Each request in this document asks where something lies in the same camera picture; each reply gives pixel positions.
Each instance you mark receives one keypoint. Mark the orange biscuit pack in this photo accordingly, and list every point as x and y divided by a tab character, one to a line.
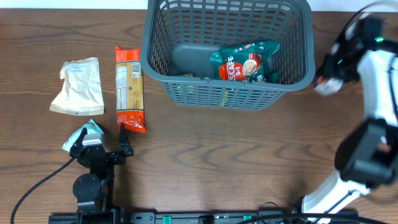
129	90

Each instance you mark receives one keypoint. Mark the grey plastic basket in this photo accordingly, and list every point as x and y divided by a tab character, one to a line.
180	35

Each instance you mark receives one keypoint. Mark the beige paper pouch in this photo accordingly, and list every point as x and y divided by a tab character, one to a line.
81	93

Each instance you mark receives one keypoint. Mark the light green small packet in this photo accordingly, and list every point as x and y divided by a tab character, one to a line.
91	127

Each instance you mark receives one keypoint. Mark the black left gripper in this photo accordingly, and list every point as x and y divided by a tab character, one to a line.
126	147

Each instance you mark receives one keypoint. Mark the Kleenex tissue multipack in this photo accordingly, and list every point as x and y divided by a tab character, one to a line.
328	86

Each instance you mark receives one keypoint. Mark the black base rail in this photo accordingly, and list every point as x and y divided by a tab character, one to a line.
164	218

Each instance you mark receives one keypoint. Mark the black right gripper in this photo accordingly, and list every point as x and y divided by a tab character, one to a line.
330	68

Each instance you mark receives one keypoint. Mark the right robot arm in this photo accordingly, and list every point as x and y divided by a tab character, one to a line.
367	158

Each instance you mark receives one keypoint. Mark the green Nescafe coffee bag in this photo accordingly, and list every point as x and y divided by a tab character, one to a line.
246	62

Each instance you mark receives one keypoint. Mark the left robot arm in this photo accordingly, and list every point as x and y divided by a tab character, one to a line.
94	190

